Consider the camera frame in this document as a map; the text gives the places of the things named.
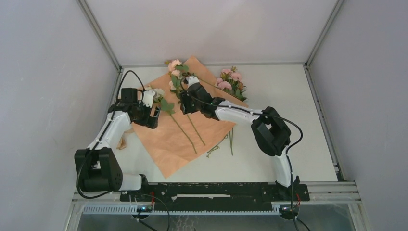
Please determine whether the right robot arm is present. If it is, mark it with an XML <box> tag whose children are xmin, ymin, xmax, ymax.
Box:
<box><xmin>180</xmin><ymin>83</ymin><xmax>304</xmax><ymax>200</ymax></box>

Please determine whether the black mounting base rail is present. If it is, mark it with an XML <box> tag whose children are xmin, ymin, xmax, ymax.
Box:
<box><xmin>120</xmin><ymin>182</ymin><xmax>310</xmax><ymax>212</ymax></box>

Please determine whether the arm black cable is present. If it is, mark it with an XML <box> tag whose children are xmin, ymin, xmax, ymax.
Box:
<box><xmin>76</xmin><ymin>70</ymin><xmax>147</xmax><ymax>200</ymax></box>
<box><xmin>180</xmin><ymin>71</ymin><xmax>304</xmax><ymax>231</ymax></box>

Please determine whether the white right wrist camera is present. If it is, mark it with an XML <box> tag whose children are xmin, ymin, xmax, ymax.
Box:
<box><xmin>186</xmin><ymin>76</ymin><xmax>200</xmax><ymax>88</ymax></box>

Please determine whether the brown wrapping paper sheet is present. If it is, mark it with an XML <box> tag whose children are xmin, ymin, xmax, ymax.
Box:
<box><xmin>132</xmin><ymin>56</ymin><xmax>246</xmax><ymax>179</ymax></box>

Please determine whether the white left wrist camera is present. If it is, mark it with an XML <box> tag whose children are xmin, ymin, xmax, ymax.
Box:
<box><xmin>142</xmin><ymin>90</ymin><xmax>156</xmax><ymax>108</ymax></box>

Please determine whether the pink fake rose bunch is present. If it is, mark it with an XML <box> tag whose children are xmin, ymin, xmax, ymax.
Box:
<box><xmin>206</xmin><ymin>66</ymin><xmax>248</xmax><ymax>157</ymax></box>

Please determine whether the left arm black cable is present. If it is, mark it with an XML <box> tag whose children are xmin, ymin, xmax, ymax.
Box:
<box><xmin>76</xmin><ymin>70</ymin><xmax>147</xmax><ymax>200</ymax></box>

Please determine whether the pink fake rose sprig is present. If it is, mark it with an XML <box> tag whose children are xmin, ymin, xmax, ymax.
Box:
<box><xmin>145</xmin><ymin>85</ymin><xmax>198</xmax><ymax>155</ymax></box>

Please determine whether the pink fake rose stem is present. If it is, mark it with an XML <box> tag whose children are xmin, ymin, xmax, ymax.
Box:
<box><xmin>164</xmin><ymin>59</ymin><xmax>189</xmax><ymax>105</ymax></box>

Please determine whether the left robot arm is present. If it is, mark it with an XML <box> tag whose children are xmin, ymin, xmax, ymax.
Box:
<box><xmin>74</xmin><ymin>88</ymin><xmax>160</xmax><ymax>201</ymax></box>

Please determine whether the tan ribbon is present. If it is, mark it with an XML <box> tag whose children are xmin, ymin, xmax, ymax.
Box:
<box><xmin>116</xmin><ymin>128</ymin><xmax>134</xmax><ymax>150</ymax></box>

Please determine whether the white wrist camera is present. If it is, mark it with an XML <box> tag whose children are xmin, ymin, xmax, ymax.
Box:
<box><xmin>142</xmin><ymin>90</ymin><xmax>156</xmax><ymax>108</ymax></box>
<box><xmin>186</xmin><ymin>76</ymin><xmax>200</xmax><ymax>88</ymax></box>

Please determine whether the aluminium frame rail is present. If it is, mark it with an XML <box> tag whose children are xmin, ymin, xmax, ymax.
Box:
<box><xmin>72</xmin><ymin>181</ymin><xmax>362</xmax><ymax>204</ymax></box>

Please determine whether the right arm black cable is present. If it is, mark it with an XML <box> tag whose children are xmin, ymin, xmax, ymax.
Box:
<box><xmin>180</xmin><ymin>71</ymin><xmax>304</xmax><ymax>231</ymax></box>

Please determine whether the white slotted cable duct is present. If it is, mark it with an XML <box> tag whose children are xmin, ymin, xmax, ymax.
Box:
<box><xmin>82</xmin><ymin>204</ymin><xmax>286</xmax><ymax>215</ymax></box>

